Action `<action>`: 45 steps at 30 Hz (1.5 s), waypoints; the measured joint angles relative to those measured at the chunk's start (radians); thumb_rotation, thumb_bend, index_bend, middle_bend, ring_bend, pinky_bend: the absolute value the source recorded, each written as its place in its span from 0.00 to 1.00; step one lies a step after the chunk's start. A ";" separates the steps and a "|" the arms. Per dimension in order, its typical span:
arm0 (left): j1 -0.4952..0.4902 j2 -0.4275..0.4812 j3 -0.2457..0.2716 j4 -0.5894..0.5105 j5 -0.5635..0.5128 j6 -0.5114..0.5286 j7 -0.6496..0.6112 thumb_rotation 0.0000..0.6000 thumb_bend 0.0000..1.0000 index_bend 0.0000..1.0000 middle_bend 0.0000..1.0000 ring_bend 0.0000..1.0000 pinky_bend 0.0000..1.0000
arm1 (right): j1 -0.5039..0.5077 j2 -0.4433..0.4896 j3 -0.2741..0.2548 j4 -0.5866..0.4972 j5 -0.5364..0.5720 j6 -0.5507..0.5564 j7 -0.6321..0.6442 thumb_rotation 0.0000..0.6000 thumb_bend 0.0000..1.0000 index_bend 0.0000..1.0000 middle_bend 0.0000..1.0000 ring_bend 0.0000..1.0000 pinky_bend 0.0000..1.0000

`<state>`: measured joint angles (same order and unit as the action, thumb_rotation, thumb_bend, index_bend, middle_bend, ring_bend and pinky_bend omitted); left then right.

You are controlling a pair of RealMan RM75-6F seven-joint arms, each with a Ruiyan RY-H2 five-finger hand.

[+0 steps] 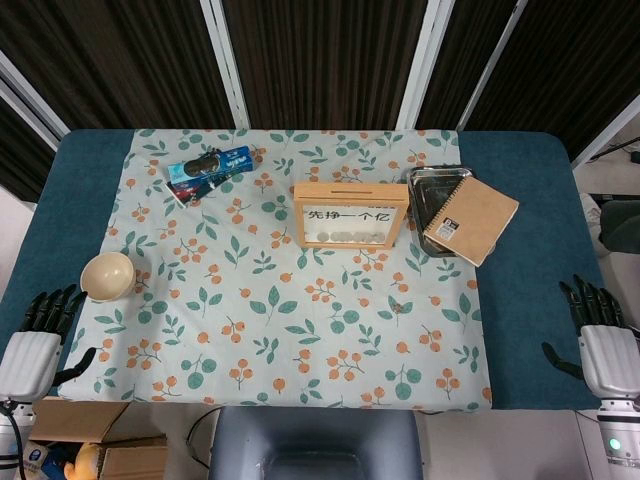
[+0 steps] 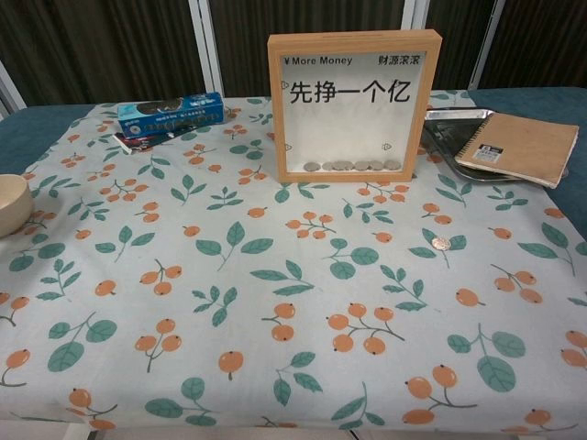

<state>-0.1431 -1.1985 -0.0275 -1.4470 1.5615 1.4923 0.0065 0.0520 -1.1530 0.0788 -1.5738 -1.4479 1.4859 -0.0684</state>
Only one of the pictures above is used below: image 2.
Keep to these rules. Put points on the metal tray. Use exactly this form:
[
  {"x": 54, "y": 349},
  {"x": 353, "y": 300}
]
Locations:
[{"x": 440, "y": 133}]

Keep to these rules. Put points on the white partition post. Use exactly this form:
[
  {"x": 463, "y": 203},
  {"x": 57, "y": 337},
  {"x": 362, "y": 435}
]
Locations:
[
  {"x": 9, "y": 91},
  {"x": 486, "y": 46},
  {"x": 208, "y": 46}
]

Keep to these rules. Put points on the beige bowl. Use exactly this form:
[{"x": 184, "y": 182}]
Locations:
[{"x": 14, "y": 206}]

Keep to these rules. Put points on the wooden frame coin bank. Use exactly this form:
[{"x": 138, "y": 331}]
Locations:
[{"x": 276, "y": 114}]

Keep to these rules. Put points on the brown spiral notebook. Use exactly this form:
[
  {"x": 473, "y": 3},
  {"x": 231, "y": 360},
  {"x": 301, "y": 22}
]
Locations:
[{"x": 523, "y": 146}]

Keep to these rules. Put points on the blue cookie box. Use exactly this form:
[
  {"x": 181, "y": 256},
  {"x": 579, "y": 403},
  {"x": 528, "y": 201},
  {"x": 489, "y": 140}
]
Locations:
[{"x": 169, "y": 118}]

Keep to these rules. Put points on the floral fruit print tablecloth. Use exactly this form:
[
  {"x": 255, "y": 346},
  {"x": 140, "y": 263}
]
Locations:
[{"x": 229, "y": 284}]

